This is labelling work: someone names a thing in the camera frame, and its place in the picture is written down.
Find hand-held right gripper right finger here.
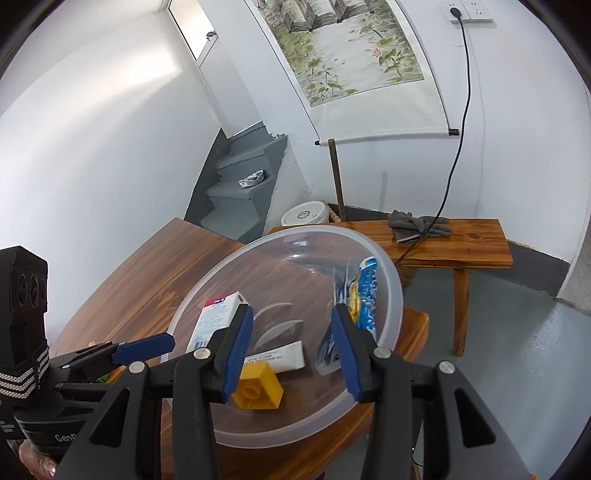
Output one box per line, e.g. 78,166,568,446
330,304,532,480

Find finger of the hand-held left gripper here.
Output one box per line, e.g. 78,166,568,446
50,332,176,370
54,368,122,403

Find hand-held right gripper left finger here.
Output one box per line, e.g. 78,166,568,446
59,305,256,480

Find clear plastic bowl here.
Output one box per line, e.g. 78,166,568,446
159,224,404,449

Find wooden desktop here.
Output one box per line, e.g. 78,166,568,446
46,218,430,480

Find person's left hand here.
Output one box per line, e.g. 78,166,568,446
18,445,58,480

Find small clear blue sachet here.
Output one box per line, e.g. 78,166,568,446
315,265,358,370

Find white medicine box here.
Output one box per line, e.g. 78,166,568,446
187,291,250,356

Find yellow toy block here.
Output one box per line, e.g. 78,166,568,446
231,361,284,411

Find white squeeze tube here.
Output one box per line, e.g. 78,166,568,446
245,340,306,374

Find blue snack packet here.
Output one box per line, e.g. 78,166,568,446
348,256,378,342

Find grey work gloves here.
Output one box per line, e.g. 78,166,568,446
388,210,451,244

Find white plastic bucket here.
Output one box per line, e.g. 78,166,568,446
281,200,332,227

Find grey staircase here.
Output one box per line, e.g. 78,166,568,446
185,121,289,243

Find wooden bench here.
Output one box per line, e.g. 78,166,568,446
268,218,514,358

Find brown wooden stick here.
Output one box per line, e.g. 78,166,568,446
327,137,347,222

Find hanging scroll painting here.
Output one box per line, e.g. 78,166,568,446
245,0,460,146

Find frosted window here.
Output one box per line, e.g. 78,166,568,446
167,0,218,61

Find black power cable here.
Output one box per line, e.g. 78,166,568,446
394,7,472,268

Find white wall socket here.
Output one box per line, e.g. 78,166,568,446
436,0,494,23

